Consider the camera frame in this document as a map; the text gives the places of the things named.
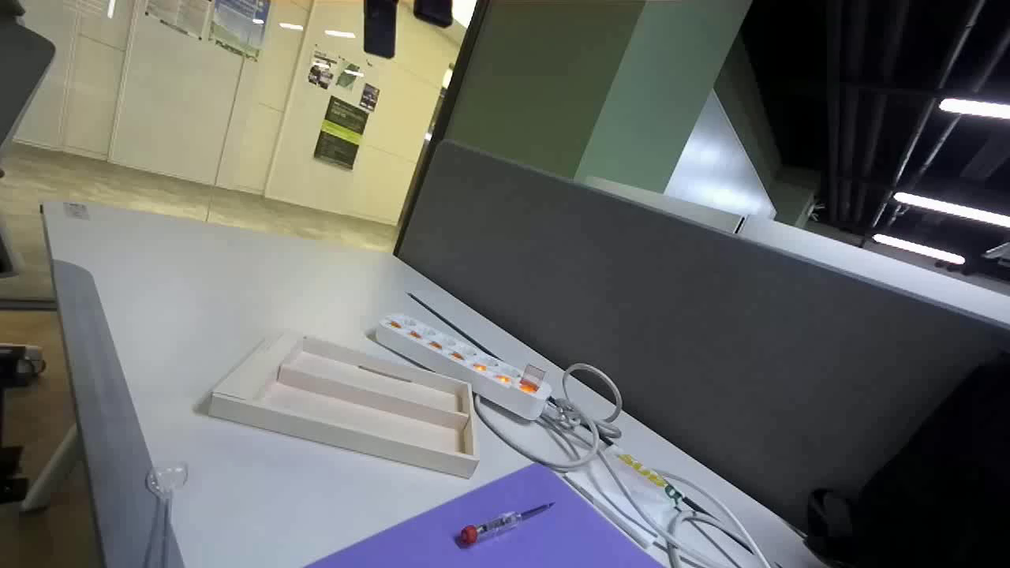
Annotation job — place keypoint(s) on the red capped marker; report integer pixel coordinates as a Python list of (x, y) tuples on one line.
[(504, 520)]

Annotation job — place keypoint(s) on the white divided box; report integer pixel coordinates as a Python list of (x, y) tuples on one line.
[(350, 404)]

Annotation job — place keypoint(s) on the green pillar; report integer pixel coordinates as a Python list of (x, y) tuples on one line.
[(587, 74)]

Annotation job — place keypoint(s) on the white power strip orange switches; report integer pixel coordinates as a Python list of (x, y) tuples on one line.
[(453, 358)]

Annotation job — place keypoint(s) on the dark monitor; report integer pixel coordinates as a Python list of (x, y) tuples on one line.
[(19, 68)]

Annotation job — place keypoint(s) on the gray desk partition panel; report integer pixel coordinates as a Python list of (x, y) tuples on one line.
[(736, 334)]

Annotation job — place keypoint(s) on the clear plastic clamp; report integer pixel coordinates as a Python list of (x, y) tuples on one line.
[(169, 476)]

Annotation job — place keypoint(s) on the ceiling light tube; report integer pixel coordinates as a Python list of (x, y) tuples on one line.
[(949, 208), (918, 249), (974, 109)]

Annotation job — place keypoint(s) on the purple mat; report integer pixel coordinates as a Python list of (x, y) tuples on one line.
[(524, 548)]

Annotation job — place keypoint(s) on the white table leg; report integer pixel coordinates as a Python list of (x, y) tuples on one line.
[(52, 469)]

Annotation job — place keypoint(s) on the black office chair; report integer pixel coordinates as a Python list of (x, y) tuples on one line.
[(937, 484)]

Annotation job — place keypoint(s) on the small wall photo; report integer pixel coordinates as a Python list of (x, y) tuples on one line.
[(324, 69), (350, 75), (372, 95)]

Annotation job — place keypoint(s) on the dark green wall poster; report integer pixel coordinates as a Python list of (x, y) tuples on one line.
[(344, 113), (336, 149)]

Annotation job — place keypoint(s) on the blue green wall poster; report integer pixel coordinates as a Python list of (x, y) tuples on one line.
[(240, 23)]

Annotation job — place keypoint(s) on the pale wall poster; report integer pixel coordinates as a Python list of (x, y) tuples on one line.
[(177, 12)]

